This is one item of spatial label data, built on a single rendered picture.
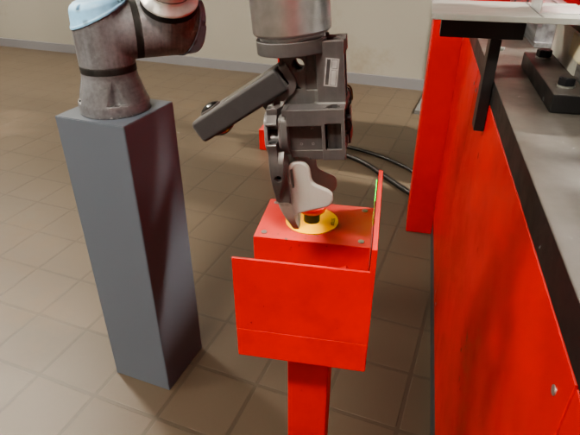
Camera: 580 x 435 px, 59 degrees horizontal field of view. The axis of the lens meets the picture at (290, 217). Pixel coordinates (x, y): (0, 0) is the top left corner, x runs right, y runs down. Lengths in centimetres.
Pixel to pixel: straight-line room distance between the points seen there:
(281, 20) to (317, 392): 53
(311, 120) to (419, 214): 169
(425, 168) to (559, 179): 142
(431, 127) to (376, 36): 221
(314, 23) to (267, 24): 4
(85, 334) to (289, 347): 120
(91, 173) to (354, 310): 78
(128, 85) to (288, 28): 71
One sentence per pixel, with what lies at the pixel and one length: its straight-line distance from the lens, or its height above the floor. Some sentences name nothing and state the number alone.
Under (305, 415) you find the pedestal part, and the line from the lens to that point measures 85.
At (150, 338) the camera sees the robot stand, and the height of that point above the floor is 18.
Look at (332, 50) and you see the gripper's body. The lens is 50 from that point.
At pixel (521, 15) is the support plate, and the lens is 99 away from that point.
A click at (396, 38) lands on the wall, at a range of 411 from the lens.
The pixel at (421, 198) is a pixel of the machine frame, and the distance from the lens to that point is 213.
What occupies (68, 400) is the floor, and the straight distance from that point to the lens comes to 160.
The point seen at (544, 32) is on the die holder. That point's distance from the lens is 140.
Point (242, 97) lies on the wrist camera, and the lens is 52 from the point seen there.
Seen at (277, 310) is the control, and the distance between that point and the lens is 61.
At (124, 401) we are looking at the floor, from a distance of 155.
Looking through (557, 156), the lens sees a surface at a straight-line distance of 74.
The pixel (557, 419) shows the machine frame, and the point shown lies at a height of 78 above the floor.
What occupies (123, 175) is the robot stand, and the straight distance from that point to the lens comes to 115.
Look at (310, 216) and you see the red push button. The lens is 68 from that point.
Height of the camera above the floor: 114
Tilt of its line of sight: 30 degrees down
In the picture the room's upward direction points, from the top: straight up
